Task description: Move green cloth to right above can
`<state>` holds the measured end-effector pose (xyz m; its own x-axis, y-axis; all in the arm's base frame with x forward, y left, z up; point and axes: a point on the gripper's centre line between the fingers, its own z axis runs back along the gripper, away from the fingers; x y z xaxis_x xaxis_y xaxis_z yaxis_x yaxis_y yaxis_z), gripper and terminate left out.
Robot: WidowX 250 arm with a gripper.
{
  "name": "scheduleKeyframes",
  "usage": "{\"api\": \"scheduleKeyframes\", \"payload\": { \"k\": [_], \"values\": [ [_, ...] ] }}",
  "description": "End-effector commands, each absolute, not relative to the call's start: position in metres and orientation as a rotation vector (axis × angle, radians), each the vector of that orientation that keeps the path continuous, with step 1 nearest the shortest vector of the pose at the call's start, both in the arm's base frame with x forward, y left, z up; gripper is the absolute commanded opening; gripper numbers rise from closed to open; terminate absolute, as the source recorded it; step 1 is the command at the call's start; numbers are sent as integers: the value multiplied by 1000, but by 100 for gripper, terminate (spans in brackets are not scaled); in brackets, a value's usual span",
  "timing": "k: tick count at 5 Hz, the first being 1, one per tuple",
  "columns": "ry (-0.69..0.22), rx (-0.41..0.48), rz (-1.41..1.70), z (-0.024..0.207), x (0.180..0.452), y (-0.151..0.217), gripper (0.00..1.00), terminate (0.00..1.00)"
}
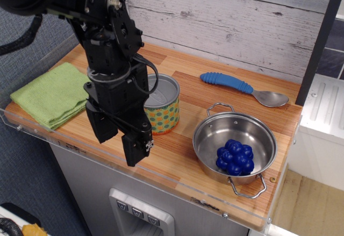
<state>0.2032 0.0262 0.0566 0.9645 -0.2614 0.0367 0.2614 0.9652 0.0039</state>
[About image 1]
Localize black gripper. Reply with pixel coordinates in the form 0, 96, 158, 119
84, 63, 154, 167

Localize green cloth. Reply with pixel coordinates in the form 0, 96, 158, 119
10, 62, 90, 130

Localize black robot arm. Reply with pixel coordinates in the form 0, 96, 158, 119
1, 0, 154, 167

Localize dotted can with grey lid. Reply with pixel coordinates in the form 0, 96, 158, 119
144, 74, 180, 135

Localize grey toy fridge cabinet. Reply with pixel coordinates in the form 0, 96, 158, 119
51, 144, 249, 235

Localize silver dispenser button panel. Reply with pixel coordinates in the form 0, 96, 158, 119
109, 188, 175, 235

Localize stainless steel pot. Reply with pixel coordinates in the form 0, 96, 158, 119
192, 104, 277, 199

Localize blue toy grapes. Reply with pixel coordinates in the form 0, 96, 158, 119
216, 139, 255, 176

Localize yellow object at corner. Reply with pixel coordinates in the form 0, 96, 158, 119
21, 224, 48, 236

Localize clear acrylic table guard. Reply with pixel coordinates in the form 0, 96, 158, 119
4, 43, 302, 231

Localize white toy sink unit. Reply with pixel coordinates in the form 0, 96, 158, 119
287, 75, 343, 190

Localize black sleeved cable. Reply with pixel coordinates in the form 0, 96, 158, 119
0, 14, 44, 56

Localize blue handled metal spoon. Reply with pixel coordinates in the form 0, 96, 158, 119
200, 72, 289, 108

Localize dark grey right post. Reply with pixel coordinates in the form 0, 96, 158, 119
295, 0, 342, 106

